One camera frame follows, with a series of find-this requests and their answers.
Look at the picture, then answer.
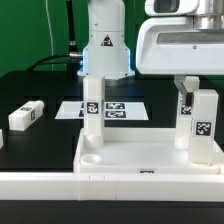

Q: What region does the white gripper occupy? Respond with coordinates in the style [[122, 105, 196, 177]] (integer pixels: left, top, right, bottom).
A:
[[136, 17, 224, 107]]

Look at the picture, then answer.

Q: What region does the white desk tabletop tray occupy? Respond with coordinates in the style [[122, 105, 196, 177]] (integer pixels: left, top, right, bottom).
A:
[[73, 127, 224, 175]]

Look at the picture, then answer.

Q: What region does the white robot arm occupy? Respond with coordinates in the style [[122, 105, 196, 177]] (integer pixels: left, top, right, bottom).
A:
[[78, 0, 224, 105]]

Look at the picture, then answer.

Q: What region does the white part at left edge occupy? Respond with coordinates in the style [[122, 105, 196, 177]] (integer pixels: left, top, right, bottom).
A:
[[0, 129, 4, 149]]

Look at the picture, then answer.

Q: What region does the white marker base plate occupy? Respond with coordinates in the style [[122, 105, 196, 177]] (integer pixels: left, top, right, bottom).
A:
[[56, 101, 148, 120]]

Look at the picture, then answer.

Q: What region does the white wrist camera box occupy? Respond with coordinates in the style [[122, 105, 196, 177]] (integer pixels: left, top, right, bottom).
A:
[[145, 0, 199, 16]]

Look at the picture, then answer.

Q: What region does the black cable at base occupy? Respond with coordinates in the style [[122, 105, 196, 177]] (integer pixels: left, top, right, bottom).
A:
[[26, 49, 84, 72]]

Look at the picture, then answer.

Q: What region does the white cable on green wall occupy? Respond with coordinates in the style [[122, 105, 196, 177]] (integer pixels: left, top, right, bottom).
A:
[[45, 0, 55, 72]]

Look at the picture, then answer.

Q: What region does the white L-shaped obstacle wall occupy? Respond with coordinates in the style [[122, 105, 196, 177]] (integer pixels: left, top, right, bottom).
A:
[[0, 172, 224, 202]]

